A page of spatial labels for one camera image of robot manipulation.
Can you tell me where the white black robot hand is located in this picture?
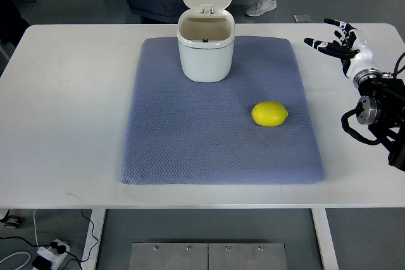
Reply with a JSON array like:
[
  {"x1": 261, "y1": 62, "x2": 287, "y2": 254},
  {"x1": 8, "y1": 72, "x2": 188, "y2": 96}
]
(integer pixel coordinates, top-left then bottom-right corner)
[{"x1": 304, "y1": 18, "x2": 382, "y2": 85}]

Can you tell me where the yellow lemon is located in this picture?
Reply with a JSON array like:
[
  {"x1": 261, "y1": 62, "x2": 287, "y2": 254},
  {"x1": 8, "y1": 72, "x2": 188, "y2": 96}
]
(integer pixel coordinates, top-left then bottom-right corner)
[{"x1": 251, "y1": 101, "x2": 289, "y2": 127}]

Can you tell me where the white trash bin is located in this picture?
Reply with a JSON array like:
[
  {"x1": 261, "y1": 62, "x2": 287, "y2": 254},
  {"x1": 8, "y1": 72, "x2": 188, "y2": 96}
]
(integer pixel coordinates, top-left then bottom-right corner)
[{"x1": 177, "y1": 5, "x2": 235, "y2": 83}]

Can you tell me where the small grey floor plate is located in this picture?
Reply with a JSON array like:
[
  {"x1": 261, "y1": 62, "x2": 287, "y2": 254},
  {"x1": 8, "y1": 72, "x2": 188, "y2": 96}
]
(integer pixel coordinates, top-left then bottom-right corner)
[{"x1": 293, "y1": 14, "x2": 311, "y2": 23}]

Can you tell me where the white sneaker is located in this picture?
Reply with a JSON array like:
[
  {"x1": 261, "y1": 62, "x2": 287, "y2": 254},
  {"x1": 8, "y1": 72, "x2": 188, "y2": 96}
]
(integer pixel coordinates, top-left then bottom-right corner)
[{"x1": 245, "y1": 0, "x2": 277, "y2": 17}]

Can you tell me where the right white table leg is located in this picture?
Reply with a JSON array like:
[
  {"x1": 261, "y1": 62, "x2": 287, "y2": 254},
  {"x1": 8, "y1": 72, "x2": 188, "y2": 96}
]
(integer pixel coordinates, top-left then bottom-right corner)
[{"x1": 311, "y1": 207, "x2": 339, "y2": 270}]

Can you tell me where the white table leg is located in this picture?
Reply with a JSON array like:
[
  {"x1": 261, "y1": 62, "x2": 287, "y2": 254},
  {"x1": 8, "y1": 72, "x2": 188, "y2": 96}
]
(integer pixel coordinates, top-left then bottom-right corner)
[
  {"x1": 81, "y1": 209, "x2": 106, "y2": 270},
  {"x1": 311, "y1": 207, "x2": 339, "y2": 270}
]

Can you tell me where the blue textured mat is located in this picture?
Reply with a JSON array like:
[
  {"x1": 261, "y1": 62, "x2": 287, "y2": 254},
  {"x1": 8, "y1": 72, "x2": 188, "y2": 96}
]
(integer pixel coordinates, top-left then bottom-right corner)
[{"x1": 120, "y1": 36, "x2": 325, "y2": 185}]

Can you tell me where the grey metal floor plate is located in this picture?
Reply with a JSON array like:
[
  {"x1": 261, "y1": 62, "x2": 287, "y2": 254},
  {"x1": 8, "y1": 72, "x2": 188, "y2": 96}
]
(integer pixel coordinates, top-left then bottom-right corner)
[{"x1": 129, "y1": 243, "x2": 287, "y2": 269}]

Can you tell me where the left white table leg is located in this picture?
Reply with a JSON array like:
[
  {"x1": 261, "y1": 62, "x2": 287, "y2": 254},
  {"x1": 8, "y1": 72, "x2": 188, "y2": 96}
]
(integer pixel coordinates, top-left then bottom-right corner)
[{"x1": 81, "y1": 209, "x2": 106, "y2": 270}]

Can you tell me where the white power strip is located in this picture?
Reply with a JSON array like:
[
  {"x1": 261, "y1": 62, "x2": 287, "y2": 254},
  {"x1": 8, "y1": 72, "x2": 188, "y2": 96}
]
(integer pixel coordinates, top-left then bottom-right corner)
[{"x1": 32, "y1": 239, "x2": 71, "y2": 269}]

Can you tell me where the caster wheel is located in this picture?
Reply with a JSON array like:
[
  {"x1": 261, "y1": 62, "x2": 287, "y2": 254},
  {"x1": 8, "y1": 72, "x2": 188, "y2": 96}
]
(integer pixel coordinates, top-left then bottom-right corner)
[{"x1": 0, "y1": 209, "x2": 22, "y2": 229}]

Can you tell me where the black power cable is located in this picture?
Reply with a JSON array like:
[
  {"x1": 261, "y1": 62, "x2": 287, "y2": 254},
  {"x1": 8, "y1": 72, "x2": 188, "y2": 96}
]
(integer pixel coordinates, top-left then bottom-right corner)
[{"x1": 0, "y1": 209, "x2": 99, "y2": 270}]

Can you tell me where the white cable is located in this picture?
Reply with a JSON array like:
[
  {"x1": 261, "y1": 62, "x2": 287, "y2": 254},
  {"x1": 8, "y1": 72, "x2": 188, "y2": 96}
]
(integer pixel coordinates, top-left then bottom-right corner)
[{"x1": 0, "y1": 209, "x2": 41, "y2": 270}]

